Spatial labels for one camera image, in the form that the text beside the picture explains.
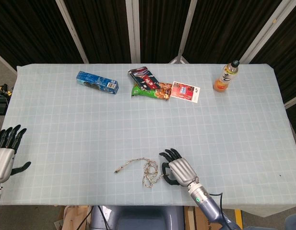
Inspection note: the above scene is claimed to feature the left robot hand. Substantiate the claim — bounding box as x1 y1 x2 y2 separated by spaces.
0 124 32 184

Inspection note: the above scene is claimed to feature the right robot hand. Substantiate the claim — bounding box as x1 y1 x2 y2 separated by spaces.
158 148 200 187

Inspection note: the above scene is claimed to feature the beige braided rope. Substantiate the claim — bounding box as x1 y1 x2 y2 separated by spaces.
114 157 169 189

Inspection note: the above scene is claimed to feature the printed brown cardboard box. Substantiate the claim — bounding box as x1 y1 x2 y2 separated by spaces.
184 206 225 230

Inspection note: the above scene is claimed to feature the blue-grey robot torso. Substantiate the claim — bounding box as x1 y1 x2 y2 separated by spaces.
90 205 186 230

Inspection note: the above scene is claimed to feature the yellow bar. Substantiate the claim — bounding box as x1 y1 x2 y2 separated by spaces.
234 208 243 230

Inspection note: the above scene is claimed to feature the red and white card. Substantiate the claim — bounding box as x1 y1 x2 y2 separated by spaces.
170 81 201 104

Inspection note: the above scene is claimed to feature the green snack packet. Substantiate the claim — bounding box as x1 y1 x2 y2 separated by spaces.
130 82 174 101

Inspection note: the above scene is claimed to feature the light blue grid tablecloth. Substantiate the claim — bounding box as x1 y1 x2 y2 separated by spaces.
0 62 296 218

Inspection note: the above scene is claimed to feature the dark red snack packet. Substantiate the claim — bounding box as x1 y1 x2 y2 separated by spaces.
128 67 161 91

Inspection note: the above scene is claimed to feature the orange drink bottle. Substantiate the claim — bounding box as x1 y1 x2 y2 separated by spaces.
213 59 240 93

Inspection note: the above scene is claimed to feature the blue cookie box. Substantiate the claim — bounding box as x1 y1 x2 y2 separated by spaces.
75 70 119 95

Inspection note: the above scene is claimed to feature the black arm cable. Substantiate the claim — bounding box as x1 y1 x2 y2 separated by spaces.
207 192 225 218

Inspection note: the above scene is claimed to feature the white partition frame bar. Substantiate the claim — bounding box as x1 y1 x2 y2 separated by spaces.
0 50 18 74
283 93 296 108

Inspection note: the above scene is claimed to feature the white partition post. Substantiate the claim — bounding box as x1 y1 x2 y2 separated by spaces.
125 0 142 64
55 0 90 64
169 0 199 64
241 0 296 64

